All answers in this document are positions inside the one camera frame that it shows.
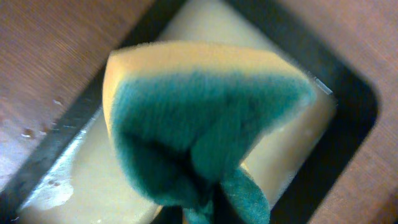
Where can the green yellow sponge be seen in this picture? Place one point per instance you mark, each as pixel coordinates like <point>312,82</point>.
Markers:
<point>182,116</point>

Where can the small black water tray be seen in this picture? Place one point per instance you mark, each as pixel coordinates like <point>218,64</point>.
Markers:
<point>296,166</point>

